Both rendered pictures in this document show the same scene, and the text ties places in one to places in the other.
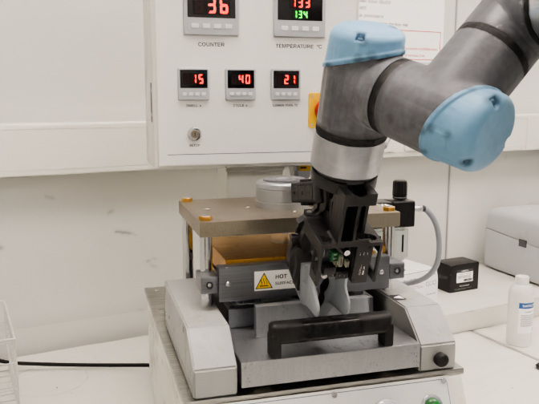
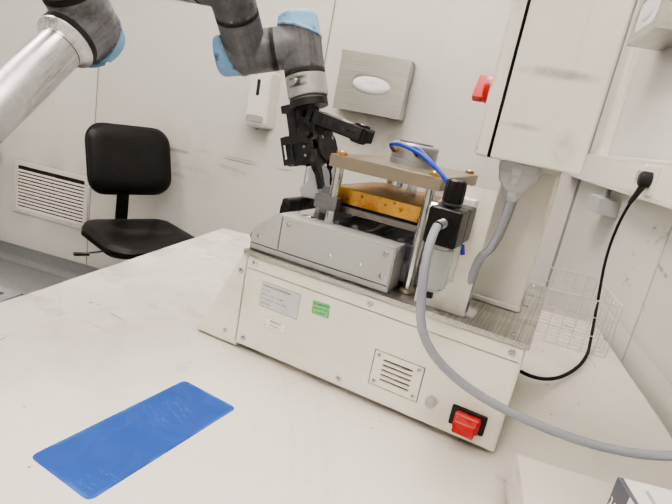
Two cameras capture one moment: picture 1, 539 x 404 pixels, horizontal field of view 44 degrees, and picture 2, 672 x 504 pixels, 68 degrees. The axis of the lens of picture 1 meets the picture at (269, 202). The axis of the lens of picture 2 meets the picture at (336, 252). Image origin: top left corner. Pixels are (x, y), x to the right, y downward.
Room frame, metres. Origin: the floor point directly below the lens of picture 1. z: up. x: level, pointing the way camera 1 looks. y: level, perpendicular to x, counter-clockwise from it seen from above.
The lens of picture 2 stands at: (1.40, -0.76, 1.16)
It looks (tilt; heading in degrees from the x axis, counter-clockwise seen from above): 15 degrees down; 129
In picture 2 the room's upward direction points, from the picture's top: 11 degrees clockwise
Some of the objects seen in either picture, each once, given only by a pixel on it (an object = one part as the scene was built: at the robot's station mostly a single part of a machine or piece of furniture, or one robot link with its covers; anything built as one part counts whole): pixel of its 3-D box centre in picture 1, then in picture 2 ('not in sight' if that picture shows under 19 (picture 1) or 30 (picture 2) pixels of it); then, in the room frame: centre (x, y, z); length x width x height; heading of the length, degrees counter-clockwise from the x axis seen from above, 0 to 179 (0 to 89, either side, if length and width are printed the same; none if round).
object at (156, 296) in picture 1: (277, 322); (406, 271); (0.96, -0.01, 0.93); 0.46 x 0.35 x 0.01; 16
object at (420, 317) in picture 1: (395, 313); (320, 245); (0.89, -0.17, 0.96); 0.26 x 0.05 x 0.07; 16
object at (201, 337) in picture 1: (196, 330); not in sight; (0.82, 0.09, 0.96); 0.25 x 0.05 x 0.07; 16
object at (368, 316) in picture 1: (331, 333); (305, 206); (0.74, -0.07, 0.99); 0.15 x 0.02 x 0.04; 106
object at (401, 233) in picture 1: (387, 224); (442, 236); (1.11, -0.20, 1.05); 0.15 x 0.05 x 0.15; 106
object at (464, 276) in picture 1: (455, 274); not in sight; (1.58, -0.46, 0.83); 0.09 x 0.06 x 0.07; 116
